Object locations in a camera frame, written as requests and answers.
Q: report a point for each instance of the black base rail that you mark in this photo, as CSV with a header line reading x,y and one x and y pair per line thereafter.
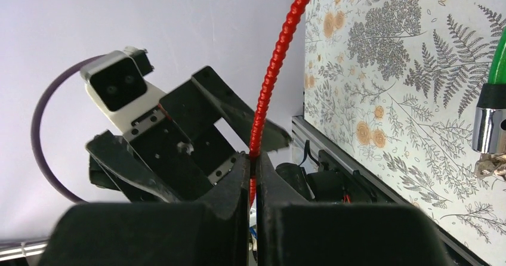
x,y
303,131

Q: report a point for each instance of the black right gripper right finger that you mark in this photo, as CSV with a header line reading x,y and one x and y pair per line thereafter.
x,y
294,231

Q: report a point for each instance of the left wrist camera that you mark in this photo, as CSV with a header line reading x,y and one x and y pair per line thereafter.
x,y
115,82

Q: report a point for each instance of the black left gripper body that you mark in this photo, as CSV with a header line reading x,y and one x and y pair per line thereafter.
x,y
179,142

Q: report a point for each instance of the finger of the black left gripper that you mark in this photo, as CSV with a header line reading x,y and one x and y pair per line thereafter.
x,y
236,112
113,155

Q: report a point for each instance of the red cable lock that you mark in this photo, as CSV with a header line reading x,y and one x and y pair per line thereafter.
x,y
286,34

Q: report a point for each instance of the green cable lock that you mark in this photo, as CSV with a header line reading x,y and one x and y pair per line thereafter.
x,y
489,124

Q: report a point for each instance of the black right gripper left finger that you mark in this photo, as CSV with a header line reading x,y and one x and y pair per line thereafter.
x,y
212,230

